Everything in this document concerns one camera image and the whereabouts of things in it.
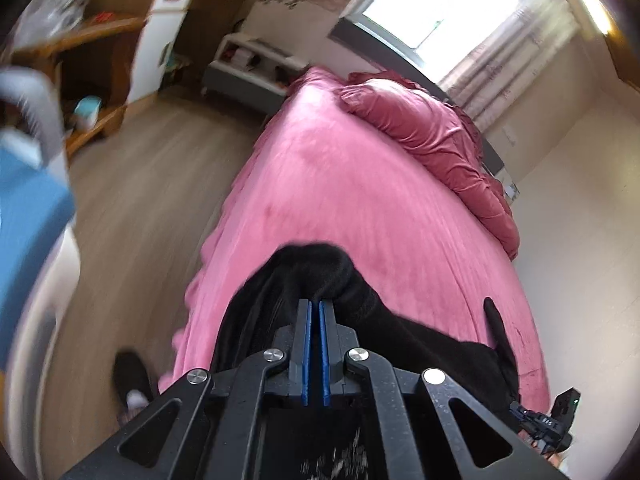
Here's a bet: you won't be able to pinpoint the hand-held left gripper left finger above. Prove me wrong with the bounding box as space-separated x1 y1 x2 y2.
60 299 313 480

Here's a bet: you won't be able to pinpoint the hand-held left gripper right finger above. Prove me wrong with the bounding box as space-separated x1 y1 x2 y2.
319 299 571 480

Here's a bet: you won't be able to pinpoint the black pants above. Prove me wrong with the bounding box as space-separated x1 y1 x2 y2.
207 242 523 411

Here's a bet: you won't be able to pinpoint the pink bed sheet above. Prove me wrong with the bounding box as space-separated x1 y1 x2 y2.
157 65 551 411

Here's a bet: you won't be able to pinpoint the person's black shoe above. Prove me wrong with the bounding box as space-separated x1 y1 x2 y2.
112 351 153 411

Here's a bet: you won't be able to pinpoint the pink duvet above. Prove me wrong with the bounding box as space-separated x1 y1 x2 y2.
335 71 521 261

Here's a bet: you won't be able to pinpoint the white low shelf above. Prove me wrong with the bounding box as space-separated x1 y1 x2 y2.
202 32 306 116

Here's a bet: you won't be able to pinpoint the blue cloth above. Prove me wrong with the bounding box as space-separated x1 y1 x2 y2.
0 135 76 371

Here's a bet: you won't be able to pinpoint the dark grey headboard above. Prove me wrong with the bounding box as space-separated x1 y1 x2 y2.
327 16 506 178

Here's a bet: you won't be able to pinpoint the teal box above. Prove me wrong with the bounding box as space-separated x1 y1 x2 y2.
74 96 102 129

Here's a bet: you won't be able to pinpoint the beige patterned curtain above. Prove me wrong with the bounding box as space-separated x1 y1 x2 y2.
440 0 581 131

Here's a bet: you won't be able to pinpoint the white drawer cabinet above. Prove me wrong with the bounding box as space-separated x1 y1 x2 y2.
127 0 198 106

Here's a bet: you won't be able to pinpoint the bright window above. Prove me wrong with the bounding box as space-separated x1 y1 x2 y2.
360 0 521 61

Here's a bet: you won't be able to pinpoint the wooden desk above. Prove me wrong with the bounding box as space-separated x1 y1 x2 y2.
10 0 246 156

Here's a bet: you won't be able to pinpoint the clear plastic bags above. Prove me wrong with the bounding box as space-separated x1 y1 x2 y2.
27 0 88 38

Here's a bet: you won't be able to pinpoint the grey curved frame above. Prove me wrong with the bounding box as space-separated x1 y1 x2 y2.
0 67 71 176

